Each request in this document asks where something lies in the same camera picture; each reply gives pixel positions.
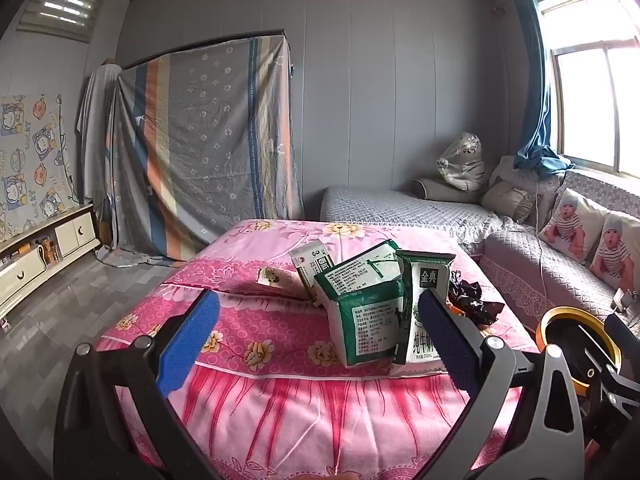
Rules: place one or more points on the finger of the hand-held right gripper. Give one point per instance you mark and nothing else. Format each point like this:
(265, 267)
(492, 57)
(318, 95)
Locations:
(622, 327)
(617, 390)

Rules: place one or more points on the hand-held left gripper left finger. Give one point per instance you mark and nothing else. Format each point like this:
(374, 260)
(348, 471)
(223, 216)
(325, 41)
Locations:
(190, 345)

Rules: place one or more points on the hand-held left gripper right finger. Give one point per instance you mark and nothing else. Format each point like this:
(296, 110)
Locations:
(447, 345)

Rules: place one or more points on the black bin with gold rim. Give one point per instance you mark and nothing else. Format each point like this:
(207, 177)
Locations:
(560, 311)

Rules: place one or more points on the green and white milk carton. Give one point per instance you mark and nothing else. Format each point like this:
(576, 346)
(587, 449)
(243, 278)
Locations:
(362, 310)
(425, 275)

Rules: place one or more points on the white charger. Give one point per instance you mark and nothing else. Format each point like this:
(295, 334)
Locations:
(627, 299)

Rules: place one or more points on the dark crumpled wrapper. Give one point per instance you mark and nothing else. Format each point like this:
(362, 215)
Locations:
(472, 305)

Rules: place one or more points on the baby print pillow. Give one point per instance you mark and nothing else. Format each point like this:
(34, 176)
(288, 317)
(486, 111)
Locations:
(615, 255)
(570, 225)

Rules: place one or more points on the small pink panda box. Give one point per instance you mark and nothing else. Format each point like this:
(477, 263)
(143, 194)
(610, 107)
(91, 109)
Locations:
(275, 277)

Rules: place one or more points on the pink floral bedsheet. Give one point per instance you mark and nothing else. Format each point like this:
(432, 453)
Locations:
(300, 410)

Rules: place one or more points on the white medicine box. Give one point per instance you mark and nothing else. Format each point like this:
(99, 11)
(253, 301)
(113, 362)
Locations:
(307, 265)

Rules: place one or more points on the grey quilted sofa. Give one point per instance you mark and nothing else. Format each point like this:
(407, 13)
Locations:
(400, 205)

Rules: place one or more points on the grey cushion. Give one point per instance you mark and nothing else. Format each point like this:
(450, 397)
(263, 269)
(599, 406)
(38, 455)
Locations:
(507, 170)
(505, 202)

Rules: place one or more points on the grey bolster pillow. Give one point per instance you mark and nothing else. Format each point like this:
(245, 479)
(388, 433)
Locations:
(440, 191)

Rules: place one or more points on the white low cabinet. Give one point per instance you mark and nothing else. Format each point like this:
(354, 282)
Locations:
(75, 232)

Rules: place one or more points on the plastic bag with tiger plush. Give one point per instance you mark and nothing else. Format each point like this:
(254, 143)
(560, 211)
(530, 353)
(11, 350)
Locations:
(462, 160)

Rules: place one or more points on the striped floral hanging sheet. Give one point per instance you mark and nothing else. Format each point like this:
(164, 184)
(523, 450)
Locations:
(200, 135)

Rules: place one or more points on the window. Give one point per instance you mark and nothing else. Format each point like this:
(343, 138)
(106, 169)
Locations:
(590, 105)

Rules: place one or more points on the white hanging cloth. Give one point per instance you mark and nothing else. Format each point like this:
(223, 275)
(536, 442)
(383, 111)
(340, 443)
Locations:
(97, 125)

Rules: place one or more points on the blue curtain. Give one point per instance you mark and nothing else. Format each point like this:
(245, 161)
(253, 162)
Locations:
(537, 85)

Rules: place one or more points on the grey window blind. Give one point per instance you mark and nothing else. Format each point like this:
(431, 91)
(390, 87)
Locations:
(62, 5)

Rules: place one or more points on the cartoon wall poster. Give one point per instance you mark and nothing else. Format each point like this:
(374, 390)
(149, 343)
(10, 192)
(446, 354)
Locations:
(30, 160)

